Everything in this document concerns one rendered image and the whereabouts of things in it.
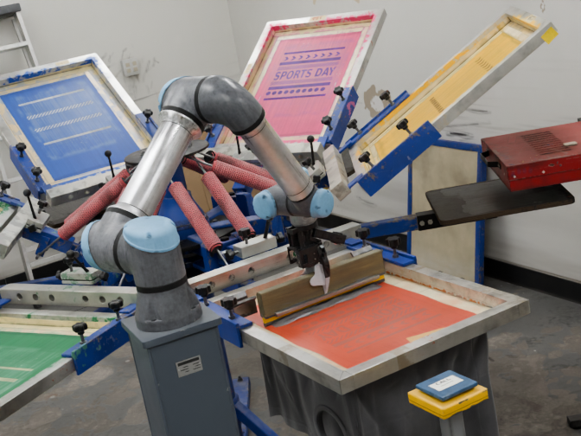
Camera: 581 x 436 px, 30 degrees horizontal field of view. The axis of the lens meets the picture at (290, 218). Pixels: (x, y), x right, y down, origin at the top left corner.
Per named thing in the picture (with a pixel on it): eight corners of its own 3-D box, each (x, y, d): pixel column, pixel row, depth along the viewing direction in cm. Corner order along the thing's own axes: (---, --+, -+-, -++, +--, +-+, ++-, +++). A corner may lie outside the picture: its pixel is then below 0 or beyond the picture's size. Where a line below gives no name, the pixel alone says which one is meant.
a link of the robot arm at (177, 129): (107, 258, 239) (211, 64, 260) (66, 253, 249) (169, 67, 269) (141, 285, 247) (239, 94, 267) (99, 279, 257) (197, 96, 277)
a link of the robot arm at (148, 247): (159, 290, 235) (146, 231, 231) (118, 285, 244) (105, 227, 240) (198, 271, 243) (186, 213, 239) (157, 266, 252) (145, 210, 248)
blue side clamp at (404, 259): (419, 278, 317) (416, 255, 316) (405, 283, 315) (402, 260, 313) (361, 259, 343) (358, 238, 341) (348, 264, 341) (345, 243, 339)
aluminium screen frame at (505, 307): (531, 313, 276) (529, 299, 275) (341, 395, 249) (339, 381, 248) (357, 256, 342) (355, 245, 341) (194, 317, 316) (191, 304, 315)
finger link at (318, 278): (311, 298, 303) (303, 267, 301) (328, 291, 305) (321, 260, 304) (316, 299, 300) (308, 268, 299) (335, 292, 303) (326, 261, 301)
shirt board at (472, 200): (549, 191, 403) (546, 169, 401) (578, 221, 364) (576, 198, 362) (195, 252, 407) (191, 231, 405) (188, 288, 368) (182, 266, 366)
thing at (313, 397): (388, 477, 274) (368, 361, 265) (360, 491, 270) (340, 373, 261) (296, 421, 313) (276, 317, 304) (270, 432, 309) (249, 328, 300)
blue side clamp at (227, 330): (256, 342, 292) (252, 317, 290) (240, 348, 290) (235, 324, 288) (207, 317, 318) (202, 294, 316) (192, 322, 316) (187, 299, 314)
